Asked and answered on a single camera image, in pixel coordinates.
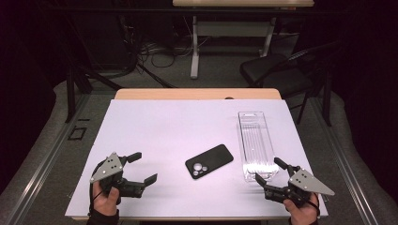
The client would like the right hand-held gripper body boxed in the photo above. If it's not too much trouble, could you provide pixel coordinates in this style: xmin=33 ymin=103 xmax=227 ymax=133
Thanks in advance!
xmin=264 ymin=165 xmax=335 ymax=209

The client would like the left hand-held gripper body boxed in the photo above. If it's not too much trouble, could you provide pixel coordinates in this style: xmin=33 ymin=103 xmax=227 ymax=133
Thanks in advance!
xmin=90 ymin=152 xmax=146 ymax=199

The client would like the clear plastic box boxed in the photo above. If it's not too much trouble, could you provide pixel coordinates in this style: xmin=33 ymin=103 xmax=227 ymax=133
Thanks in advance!
xmin=237 ymin=111 xmax=280 ymax=183

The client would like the person's right hand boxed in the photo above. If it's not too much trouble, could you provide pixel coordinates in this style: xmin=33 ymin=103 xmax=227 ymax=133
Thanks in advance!
xmin=283 ymin=193 xmax=320 ymax=224

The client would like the person's left hand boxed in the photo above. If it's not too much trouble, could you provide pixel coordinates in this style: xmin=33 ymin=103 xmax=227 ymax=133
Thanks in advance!
xmin=92 ymin=181 xmax=121 ymax=217

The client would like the white table sheet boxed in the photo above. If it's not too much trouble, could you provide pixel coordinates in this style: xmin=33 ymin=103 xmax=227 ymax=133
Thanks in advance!
xmin=65 ymin=98 xmax=329 ymax=218

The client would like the wooden table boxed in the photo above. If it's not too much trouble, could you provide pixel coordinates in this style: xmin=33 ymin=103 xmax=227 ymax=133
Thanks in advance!
xmin=72 ymin=87 xmax=323 ymax=221

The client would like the black metal stand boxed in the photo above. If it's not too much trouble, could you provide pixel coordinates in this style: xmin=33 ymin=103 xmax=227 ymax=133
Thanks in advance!
xmin=64 ymin=62 xmax=123 ymax=124

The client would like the black folding chair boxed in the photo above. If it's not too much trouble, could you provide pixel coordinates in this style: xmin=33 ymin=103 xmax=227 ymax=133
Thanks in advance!
xmin=239 ymin=40 xmax=342 ymax=126

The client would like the white-legged desk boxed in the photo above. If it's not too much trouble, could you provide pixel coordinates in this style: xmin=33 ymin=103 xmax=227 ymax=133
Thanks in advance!
xmin=172 ymin=0 xmax=315 ymax=80

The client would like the black horizontal bar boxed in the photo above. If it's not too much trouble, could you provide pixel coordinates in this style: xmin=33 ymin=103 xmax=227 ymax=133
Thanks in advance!
xmin=40 ymin=7 xmax=348 ymax=17

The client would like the right hand-held gripper cable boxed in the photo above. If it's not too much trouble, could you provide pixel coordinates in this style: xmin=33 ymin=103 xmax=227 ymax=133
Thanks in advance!
xmin=308 ymin=191 xmax=322 ymax=218

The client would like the hand-held gripper cable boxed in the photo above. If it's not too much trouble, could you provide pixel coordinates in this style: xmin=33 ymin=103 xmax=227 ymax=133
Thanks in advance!
xmin=88 ymin=168 xmax=105 ymax=218
xmin=308 ymin=191 xmax=322 ymax=218

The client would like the left hand-held gripper cable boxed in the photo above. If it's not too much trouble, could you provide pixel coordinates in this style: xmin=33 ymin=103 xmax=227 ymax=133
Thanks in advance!
xmin=88 ymin=168 xmax=105 ymax=218

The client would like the black metal post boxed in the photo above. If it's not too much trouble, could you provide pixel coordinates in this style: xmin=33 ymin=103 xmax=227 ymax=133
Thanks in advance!
xmin=322 ymin=68 xmax=333 ymax=128

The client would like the bundle of floor cables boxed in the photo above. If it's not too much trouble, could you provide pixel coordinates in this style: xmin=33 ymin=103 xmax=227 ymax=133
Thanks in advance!
xmin=137 ymin=15 xmax=214 ymax=68

